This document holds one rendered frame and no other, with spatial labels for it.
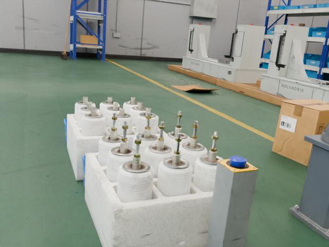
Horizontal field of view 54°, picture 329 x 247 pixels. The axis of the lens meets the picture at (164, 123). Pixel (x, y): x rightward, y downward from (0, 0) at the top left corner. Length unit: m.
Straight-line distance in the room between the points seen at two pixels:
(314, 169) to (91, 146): 0.83
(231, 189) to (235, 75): 3.52
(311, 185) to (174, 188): 0.54
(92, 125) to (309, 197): 0.85
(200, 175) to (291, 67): 2.87
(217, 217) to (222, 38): 7.57
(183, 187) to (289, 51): 2.98
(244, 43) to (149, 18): 3.61
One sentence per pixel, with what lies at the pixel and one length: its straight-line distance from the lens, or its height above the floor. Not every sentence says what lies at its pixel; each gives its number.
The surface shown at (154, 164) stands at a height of 0.22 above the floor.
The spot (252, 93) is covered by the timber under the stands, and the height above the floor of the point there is 0.04.
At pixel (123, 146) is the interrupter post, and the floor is 0.27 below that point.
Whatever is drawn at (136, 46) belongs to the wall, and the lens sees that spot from 7.40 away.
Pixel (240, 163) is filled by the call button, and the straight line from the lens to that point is 0.78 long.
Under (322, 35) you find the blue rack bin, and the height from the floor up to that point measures 0.84.
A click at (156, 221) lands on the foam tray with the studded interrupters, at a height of 0.13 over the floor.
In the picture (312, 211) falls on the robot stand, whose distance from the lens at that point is 1.27.
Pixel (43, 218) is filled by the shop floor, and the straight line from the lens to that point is 1.15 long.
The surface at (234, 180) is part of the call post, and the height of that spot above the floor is 0.29.
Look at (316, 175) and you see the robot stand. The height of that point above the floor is 0.18.
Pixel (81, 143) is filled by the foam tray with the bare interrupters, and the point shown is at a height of 0.16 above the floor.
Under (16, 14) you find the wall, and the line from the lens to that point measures 7.08.
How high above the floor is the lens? 0.60
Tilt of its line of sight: 15 degrees down
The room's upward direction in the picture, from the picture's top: 5 degrees clockwise
